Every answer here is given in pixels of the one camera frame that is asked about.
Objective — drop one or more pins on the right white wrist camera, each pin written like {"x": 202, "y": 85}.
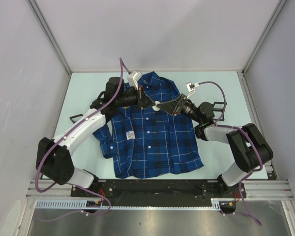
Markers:
{"x": 191, "y": 89}

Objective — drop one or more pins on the blue plaid button shirt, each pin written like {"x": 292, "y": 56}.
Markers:
{"x": 147, "y": 143}

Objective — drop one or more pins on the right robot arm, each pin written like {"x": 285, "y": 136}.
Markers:
{"x": 249, "y": 148}

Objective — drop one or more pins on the left black frame stand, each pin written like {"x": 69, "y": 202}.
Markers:
{"x": 75, "y": 118}

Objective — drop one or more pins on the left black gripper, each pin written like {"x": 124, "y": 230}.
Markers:
{"x": 143, "y": 101}

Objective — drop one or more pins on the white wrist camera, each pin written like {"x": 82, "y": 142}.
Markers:
{"x": 191, "y": 89}
{"x": 133, "y": 78}

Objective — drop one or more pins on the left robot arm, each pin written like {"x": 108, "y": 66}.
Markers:
{"x": 54, "y": 156}

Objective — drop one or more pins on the black square frame stand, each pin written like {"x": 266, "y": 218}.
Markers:
{"x": 219, "y": 111}

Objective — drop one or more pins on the grey slotted cable duct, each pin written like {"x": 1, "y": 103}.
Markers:
{"x": 201, "y": 204}

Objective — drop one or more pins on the landscape round brooch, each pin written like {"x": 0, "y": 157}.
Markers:
{"x": 155, "y": 106}

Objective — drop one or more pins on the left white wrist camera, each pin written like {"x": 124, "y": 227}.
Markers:
{"x": 133, "y": 78}

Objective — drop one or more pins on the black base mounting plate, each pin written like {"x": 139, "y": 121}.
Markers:
{"x": 206, "y": 188}

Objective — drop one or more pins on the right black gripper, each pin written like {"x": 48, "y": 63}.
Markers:
{"x": 169, "y": 106}

